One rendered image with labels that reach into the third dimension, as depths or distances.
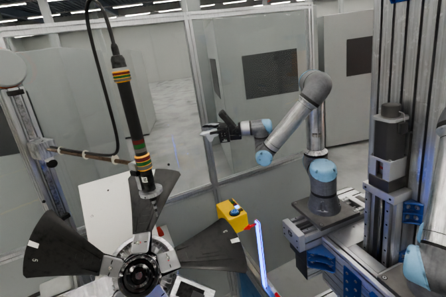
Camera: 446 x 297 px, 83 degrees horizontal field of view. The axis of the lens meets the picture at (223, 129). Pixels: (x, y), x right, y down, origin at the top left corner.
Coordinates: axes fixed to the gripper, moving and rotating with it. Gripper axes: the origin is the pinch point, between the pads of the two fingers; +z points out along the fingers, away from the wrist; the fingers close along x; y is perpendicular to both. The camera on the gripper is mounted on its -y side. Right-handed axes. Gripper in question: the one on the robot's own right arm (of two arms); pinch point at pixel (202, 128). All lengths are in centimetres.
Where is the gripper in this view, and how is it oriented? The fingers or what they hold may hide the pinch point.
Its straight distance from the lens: 131.6
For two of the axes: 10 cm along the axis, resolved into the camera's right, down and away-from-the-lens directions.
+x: 0.8, -4.4, 9.0
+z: -9.8, 1.0, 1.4
